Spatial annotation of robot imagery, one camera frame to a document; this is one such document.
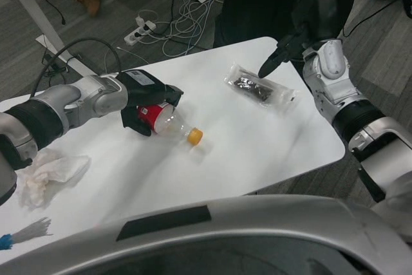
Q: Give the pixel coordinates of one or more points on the white power strip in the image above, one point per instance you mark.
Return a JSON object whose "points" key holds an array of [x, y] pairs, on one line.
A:
{"points": [[138, 32]]}

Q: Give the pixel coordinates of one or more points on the crumpled white tissue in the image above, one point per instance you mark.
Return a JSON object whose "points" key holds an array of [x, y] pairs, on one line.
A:
{"points": [[54, 168]]}

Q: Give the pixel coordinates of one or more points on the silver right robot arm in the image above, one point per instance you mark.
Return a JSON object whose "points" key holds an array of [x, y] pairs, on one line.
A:
{"points": [[331, 62]]}

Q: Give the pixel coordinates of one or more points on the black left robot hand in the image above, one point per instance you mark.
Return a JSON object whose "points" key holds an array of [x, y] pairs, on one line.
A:
{"points": [[145, 89]]}

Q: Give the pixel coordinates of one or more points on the bottle with red label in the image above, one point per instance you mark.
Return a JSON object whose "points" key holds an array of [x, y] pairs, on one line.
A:
{"points": [[154, 117]]}

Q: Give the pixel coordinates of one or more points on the silver robot chest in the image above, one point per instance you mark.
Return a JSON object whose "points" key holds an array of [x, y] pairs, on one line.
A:
{"points": [[257, 239]]}

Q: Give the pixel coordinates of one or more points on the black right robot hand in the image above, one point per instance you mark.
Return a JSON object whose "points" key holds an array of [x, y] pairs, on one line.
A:
{"points": [[317, 14]]}

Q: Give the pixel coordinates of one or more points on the clear packet with dark contents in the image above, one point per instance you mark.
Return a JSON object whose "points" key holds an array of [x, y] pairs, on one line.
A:
{"points": [[251, 86]]}

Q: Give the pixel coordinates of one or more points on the white standing desk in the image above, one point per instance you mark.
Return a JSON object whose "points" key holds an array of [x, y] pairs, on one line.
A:
{"points": [[38, 14]]}

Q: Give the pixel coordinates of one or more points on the standing person in dark clothes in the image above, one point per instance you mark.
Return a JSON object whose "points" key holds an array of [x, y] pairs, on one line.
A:
{"points": [[251, 4]]}

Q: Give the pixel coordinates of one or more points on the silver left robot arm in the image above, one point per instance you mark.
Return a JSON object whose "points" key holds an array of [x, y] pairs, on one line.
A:
{"points": [[90, 94]]}

